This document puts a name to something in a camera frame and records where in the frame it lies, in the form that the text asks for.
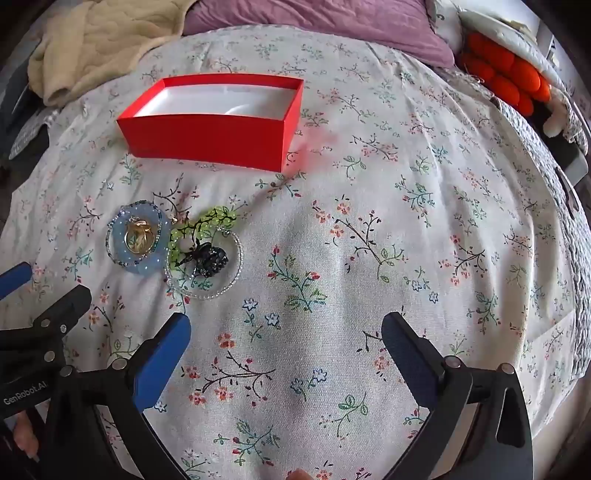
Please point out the black flower ornament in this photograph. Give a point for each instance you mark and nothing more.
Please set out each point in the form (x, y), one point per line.
(210, 261)

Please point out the grey box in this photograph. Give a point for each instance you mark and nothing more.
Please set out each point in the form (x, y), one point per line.
(577, 164)

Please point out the red cardboard box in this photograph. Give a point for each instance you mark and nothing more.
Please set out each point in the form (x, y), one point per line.
(207, 138)

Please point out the person's left hand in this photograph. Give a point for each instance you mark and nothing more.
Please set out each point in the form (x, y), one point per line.
(25, 438)

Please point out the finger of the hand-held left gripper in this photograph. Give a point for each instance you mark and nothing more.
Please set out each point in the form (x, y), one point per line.
(46, 323)
(14, 281)

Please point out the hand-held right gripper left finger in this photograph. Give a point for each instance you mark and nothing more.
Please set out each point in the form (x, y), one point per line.
(168, 344)

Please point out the beige quilted blanket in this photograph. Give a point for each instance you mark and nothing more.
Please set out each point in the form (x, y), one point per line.
(92, 46)

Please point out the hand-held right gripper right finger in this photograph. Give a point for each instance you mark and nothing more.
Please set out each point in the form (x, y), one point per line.
(406, 350)

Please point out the orange plush toy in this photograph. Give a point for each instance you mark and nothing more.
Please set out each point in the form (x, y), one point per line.
(503, 74)

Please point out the purple pillow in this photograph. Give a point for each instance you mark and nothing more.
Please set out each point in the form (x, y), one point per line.
(300, 16)

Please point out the white plush piece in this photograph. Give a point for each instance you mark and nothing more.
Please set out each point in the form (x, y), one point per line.
(554, 115)

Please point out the floral bedsheet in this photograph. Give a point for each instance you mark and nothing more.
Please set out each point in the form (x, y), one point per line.
(369, 207)

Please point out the dark cloth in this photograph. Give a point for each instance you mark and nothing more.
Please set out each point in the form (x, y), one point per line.
(21, 115)

